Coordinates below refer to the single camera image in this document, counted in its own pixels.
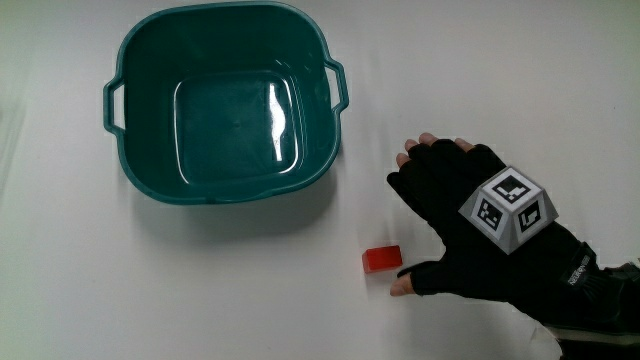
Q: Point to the person's right hand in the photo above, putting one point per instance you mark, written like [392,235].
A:
[450,185]

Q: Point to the red block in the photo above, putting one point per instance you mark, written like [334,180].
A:
[382,258]

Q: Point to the green plastic basin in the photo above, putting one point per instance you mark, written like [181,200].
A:
[225,120]

